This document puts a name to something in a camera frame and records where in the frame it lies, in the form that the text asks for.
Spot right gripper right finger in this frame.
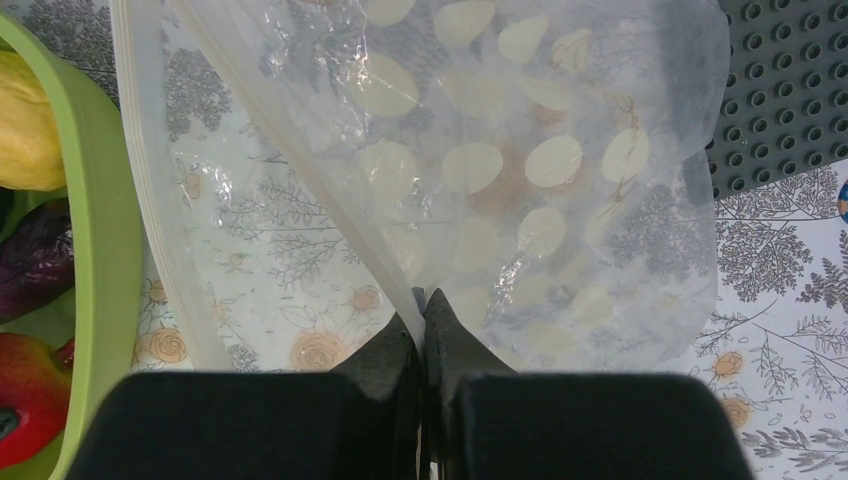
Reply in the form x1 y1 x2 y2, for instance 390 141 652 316
422 291 752 479

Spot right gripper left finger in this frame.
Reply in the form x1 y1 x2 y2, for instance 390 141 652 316
67 317 419 479

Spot clear zip top bag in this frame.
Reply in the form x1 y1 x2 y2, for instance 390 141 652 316
111 1 730 371

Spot red apple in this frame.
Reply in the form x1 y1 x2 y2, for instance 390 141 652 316
1 332 75 468

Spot purple eggplant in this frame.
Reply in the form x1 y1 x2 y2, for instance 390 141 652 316
1 198 75 324

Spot green plastic tray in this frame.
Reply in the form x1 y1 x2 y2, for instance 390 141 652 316
1 14 143 479

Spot yellow lemon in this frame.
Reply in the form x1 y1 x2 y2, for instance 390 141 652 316
1 50 66 192

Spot grey building baseplate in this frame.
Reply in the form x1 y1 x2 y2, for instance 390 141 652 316
706 0 847 199

